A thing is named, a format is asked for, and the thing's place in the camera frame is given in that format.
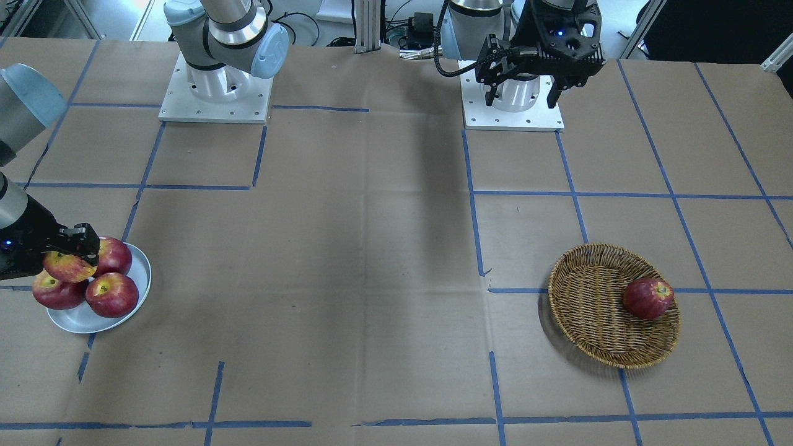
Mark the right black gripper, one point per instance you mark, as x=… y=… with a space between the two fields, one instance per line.
x=30 y=237

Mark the red apple plate front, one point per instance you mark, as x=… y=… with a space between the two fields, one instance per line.
x=112 y=295

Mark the red yellow apple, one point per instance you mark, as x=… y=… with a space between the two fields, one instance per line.
x=67 y=268

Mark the woven wicker basket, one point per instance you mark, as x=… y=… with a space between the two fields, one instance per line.
x=585 y=294

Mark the dark red apple in basket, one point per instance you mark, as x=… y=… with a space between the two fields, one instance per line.
x=648 y=298

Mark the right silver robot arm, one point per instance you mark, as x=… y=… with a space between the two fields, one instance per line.
x=230 y=52

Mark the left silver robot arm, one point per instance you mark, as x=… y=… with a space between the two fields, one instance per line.
x=461 y=31

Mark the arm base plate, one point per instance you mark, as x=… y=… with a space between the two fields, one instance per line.
x=518 y=106
x=224 y=95

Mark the red apple plate back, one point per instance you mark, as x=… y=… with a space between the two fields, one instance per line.
x=58 y=295
x=114 y=256

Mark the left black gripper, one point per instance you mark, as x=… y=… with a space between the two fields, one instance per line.
x=528 y=31

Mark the light blue plate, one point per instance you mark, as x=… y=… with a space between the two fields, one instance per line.
x=83 y=320

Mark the red apple plate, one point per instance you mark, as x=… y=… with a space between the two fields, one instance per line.
x=58 y=295
x=112 y=295
x=114 y=256

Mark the black power adapter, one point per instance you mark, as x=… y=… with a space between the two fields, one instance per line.
x=421 y=26

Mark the aluminium frame post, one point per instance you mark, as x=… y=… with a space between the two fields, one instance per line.
x=367 y=21

